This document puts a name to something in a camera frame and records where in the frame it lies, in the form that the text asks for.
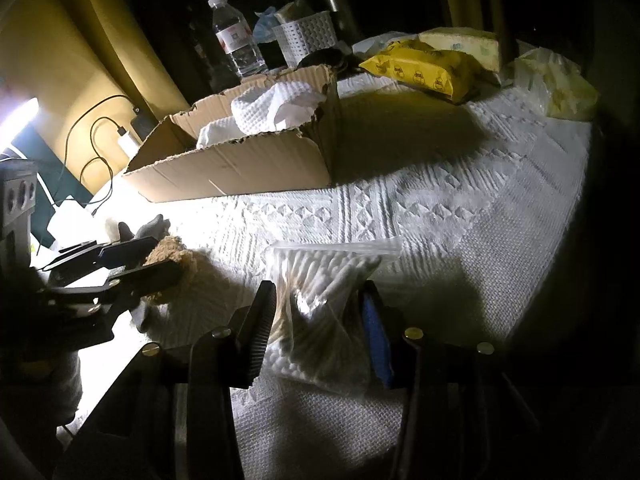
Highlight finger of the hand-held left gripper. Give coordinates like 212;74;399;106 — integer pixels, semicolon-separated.
45;235;159;273
46;259;184;312

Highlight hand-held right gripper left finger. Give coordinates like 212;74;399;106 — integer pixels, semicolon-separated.
55;280;278;480

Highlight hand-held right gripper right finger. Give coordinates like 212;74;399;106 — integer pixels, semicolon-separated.
357;280;546;480

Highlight brown fluffy sponge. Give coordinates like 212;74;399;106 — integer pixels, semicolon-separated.
142;235;222;307

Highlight clear bag of cotton swabs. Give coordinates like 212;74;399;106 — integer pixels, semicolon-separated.
262;237;404;397

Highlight cardboard box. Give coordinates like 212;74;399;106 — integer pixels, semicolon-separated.
121;63;344;205

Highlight white towel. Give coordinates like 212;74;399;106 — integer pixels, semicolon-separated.
196;115;251;150

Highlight white waffle cloth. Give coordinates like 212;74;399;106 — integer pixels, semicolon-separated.
230;80;329;136

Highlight person's left forearm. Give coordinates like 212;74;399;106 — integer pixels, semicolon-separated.
0;350;84;463

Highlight light grey sock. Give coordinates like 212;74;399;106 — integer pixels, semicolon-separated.
132;214;171;241

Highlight teal fabric panel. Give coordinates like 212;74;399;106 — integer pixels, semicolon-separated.
10;127;96;209

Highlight white charger block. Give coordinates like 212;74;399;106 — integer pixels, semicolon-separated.
117;127;146;159

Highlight black power adapter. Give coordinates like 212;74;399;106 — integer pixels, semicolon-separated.
130;105;159;139

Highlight yellow curtain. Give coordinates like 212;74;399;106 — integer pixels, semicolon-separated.
0;0;202;127
437;0;516;61

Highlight white textured tablecloth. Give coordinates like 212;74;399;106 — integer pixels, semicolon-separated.
60;76;602;480

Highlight clear plastic water bottle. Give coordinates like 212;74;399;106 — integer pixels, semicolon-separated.
207;0;269;80

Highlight blue face mask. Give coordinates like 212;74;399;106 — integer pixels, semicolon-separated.
252;6;281;44

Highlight yellow tissue packet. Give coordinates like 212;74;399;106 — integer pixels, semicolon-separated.
358;40;484;105

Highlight white perforated basket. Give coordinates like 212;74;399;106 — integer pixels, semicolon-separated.
271;10;335;69

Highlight pale paper packet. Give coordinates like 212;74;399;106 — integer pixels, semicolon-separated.
274;0;316;25

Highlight white plastic bag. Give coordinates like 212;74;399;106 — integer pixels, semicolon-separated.
352;32;417;59

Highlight clear bag of yellow items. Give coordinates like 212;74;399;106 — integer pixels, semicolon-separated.
512;47;601;122

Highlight pale yellow tissue pack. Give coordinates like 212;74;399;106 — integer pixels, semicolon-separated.
417;27;504;86

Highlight metal thermos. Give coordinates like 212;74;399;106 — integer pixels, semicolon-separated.
322;0;361;46

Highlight black charging cable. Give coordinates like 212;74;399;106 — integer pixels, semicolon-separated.
57;94;147;222

